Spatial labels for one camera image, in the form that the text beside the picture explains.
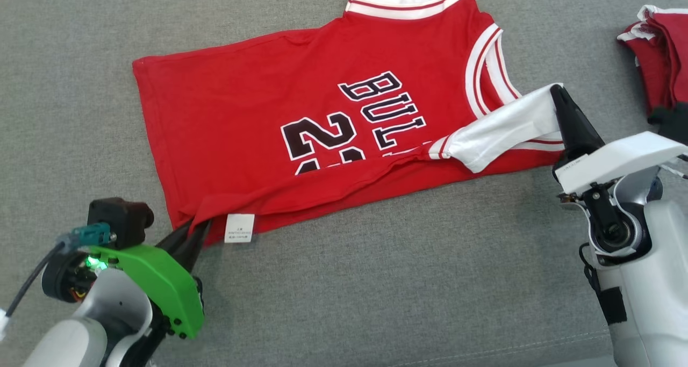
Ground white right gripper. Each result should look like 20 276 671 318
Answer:
549 84 688 196

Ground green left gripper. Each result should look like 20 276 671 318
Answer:
89 220 213 340

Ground red shorts with white stripe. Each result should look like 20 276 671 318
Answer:
617 4 688 132

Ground red white basketball jersey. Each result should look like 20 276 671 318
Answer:
132 0 566 246

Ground grey fabric sofa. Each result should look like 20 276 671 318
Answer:
0 0 688 367

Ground left arm cable teal plug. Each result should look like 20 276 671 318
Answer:
0 223 117 335

